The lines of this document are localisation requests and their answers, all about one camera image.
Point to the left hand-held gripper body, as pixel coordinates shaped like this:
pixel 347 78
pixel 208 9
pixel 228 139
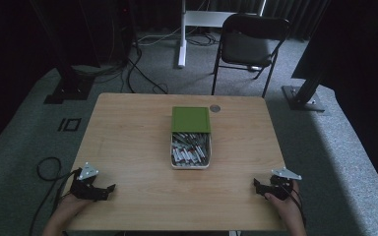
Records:
pixel 82 188

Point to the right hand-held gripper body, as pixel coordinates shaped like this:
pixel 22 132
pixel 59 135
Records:
pixel 283 185

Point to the green box lid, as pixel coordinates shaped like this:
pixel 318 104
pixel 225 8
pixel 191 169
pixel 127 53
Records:
pixel 190 119

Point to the person's right hand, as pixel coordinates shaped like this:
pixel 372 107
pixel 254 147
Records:
pixel 285 208

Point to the person's left hand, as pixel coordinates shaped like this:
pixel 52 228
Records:
pixel 68 207

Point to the wooden table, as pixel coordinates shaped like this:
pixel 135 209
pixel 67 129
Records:
pixel 134 144

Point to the pile of pens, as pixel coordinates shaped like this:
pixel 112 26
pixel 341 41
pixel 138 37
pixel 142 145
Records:
pixel 190 149

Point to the grey table grommet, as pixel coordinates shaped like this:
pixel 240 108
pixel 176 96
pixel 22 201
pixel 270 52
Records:
pixel 215 108

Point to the black metal stand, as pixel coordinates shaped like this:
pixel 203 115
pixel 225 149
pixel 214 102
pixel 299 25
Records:
pixel 303 96
pixel 69 88

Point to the black folding chair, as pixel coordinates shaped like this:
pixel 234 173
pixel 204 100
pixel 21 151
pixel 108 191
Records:
pixel 247 46

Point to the dark curtain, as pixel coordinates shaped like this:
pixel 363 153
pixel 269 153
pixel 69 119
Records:
pixel 285 16

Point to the white desk frame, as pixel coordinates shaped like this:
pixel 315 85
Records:
pixel 182 42

